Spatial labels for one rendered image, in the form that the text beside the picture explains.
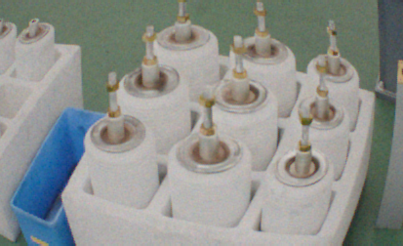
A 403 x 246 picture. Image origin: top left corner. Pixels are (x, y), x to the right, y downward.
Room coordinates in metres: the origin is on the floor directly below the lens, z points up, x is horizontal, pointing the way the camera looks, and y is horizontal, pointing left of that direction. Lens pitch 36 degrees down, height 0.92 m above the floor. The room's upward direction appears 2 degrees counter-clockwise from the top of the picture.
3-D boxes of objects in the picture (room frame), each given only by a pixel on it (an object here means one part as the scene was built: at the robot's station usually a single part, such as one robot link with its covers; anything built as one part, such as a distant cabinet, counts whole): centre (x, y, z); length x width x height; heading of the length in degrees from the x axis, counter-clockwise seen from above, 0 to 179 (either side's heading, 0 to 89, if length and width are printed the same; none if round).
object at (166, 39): (1.13, 0.02, 0.25); 0.08 x 0.08 x 0.01
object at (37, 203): (1.01, 0.23, 0.06); 0.30 x 0.11 x 0.12; 159
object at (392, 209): (0.95, -0.35, 0.16); 0.07 x 0.07 x 0.31; 70
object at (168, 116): (1.02, 0.06, 0.16); 0.10 x 0.10 x 0.18
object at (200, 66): (1.13, 0.02, 0.16); 0.10 x 0.10 x 0.18
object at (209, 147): (0.87, -0.01, 0.26); 0.02 x 0.02 x 0.03
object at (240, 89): (0.98, -0.05, 0.26); 0.02 x 0.02 x 0.03
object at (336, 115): (0.94, -0.16, 0.25); 0.08 x 0.08 x 0.01
